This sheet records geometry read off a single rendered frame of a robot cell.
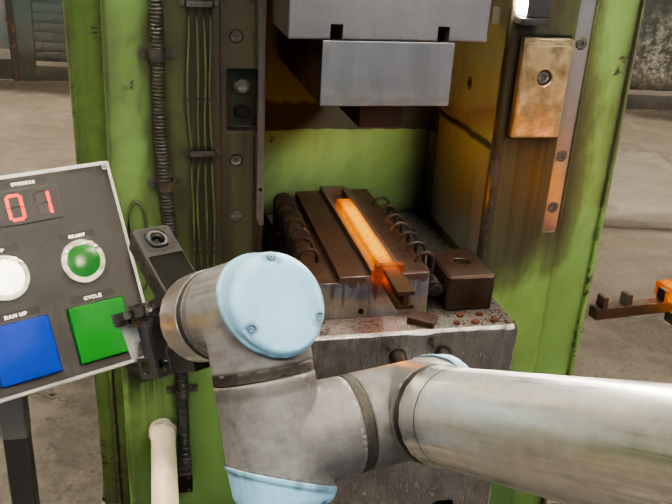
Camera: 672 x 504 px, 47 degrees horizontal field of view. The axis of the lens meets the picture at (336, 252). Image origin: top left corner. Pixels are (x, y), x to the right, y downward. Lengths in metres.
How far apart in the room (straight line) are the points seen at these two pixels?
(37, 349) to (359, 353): 0.50
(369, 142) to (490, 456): 1.21
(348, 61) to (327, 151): 0.56
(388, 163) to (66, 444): 1.39
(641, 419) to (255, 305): 0.31
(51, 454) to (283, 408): 1.93
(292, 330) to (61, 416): 2.10
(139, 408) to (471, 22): 0.89
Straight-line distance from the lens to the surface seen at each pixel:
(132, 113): 1.29
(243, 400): 0.66
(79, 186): 1.11
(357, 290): 1.28
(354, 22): 1.15
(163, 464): 1.43
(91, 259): 1.09
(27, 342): 1.06
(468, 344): 1.33
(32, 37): 7.55
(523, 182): 1.47
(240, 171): 1.32
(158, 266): 0.84
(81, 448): 2.56
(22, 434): 1.26
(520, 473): 0.56
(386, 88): 1.18
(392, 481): 1.45
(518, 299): 1.57
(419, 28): 1.18
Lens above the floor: 1.53
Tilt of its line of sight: 24 degrees down
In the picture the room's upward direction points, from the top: 3 degrees clockwise
